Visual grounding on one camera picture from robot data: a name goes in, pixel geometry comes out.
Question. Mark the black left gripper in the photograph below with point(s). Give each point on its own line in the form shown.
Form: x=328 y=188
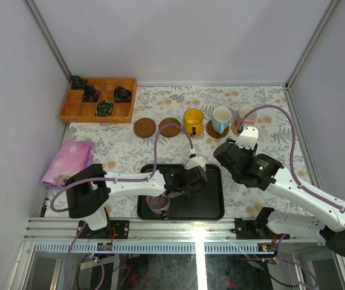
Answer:
x=174 y=192

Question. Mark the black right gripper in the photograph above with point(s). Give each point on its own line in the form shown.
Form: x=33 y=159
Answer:
x=251 y=152

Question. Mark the brown wooden coaster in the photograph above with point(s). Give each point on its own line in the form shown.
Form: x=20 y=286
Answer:
x=170 y=127
x=144 y=127
x=213 y=133

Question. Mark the pink mug cream inside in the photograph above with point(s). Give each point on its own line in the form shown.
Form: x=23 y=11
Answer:
x=242 y=115

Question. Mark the blue mug cream inside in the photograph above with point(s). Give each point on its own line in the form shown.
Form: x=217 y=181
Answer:
x=220 y=119

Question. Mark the yellow glass cup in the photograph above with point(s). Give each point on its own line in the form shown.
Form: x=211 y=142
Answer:
x=193 y=121

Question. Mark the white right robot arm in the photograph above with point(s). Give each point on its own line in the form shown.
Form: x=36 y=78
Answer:
x=326 y=220

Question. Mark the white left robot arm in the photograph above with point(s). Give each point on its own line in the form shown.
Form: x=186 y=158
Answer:
x=88 y=191

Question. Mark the mauve mug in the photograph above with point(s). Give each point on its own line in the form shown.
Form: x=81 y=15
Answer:
x=159 y=205

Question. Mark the black serving tray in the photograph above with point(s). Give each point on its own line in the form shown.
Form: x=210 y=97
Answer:
x=205 y=205

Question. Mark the purple patterned cloth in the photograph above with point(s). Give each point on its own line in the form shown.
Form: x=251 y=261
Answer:
x=72 y=157

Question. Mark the dark rolled fabric bundle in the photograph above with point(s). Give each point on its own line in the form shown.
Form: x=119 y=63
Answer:
x=77 y=83
x=90 y=95
x=122 y=95

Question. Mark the orange wooden divided tray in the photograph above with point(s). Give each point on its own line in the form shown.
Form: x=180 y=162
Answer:
x=77 y=110

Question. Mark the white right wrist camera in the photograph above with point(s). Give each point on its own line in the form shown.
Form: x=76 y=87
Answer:
x=248 y=138

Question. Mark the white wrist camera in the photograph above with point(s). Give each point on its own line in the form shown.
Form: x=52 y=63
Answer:
x=195 y=161
x=248 y=138

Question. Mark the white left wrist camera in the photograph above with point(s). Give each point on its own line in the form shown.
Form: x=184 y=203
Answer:
x=195 y=161

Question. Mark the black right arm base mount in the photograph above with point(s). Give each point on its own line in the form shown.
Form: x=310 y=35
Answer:
x=248 y=229

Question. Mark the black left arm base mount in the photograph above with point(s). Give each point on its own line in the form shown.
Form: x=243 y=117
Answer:
x=116 y=230

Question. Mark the aluminium front frame rail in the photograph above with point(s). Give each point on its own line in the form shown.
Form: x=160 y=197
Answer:
x=64 y=229

